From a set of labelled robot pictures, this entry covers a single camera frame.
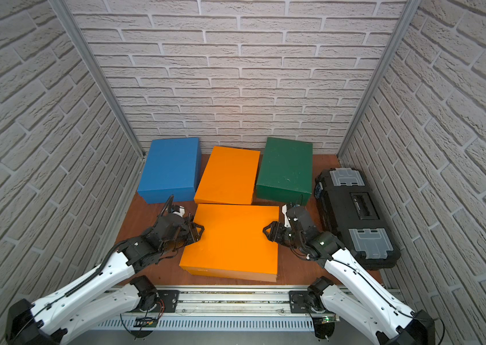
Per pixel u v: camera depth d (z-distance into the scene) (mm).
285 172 978
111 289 504
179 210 724
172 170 1066
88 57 813
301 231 565
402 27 725
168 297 743
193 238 679
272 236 659
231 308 727
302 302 740
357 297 464
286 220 607
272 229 682
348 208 792
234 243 732
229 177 952
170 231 578
